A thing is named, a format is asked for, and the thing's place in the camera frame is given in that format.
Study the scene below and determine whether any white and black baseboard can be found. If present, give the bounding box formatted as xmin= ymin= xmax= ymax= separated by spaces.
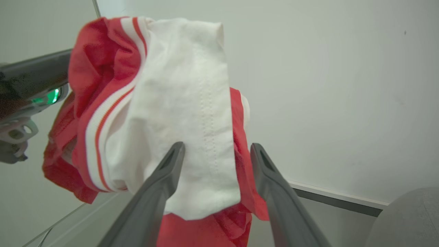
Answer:
xmin=288 ymin=180 xmax=390 ymax=217

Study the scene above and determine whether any red jersey with white trim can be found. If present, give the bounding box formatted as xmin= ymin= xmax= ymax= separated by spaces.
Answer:
xmin=42 ymin=15 xmax=270 ymax=247

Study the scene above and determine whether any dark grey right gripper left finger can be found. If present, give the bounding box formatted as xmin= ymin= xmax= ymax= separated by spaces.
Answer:
xmin=98 ymin=142 xmax=186 ymax=247

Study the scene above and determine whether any grey fabric sofa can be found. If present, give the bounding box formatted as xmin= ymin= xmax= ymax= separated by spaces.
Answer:
xmin=365 ymin=187 xmax=439 ymax=247

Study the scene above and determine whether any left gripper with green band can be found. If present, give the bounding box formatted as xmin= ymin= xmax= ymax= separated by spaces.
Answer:
xmin=0 ymin=49 xmax=72 ymax=164

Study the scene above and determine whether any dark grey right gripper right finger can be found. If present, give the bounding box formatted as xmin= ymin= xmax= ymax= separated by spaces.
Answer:
xmin=250 ymin=143 xmax=331 ymax=247

